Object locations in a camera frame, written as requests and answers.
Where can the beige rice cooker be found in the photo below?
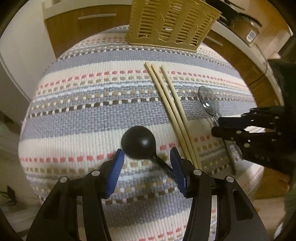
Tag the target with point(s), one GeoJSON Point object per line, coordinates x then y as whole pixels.
{"type": "Point", "coordinates": [245, 27]}

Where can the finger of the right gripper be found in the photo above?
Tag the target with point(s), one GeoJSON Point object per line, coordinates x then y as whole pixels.
{"type": "Point", "coordinates": [232, 122]}
{"type": "Point", "coordinates": [229, 134]}

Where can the black plastic spoon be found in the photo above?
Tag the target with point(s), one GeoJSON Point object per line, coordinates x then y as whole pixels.
{"type": "Point", "coordinates": [139, 143]}

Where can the clear plastic spoon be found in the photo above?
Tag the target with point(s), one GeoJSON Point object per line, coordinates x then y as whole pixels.
{"type": "Point", "coordinates": [208, 103]}

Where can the striped woven table mat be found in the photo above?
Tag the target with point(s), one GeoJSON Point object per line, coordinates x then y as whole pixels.
{"type": "Point", "coordinates": [98, 89]}

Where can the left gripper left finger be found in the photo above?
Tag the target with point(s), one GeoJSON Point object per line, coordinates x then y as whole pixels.
{"type": "Point", "coordinates": [57, 218]}

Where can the tan plastic utensil basket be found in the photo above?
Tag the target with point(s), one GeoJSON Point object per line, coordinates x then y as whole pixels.
{"type": "Point", "coordinates": [180, 25]}

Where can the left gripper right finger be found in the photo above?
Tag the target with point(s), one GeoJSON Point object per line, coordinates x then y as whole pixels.
{"type": "Point", "coordinates": [237, 218]}

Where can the wooden chopstick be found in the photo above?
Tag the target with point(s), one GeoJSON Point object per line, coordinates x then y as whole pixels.
{"type": "Point", "coordinates": [156, 71]}
{"type": "Point", "coordinates": [178, 106]}
{"type": "Point", "coordinates": [169, 110]}

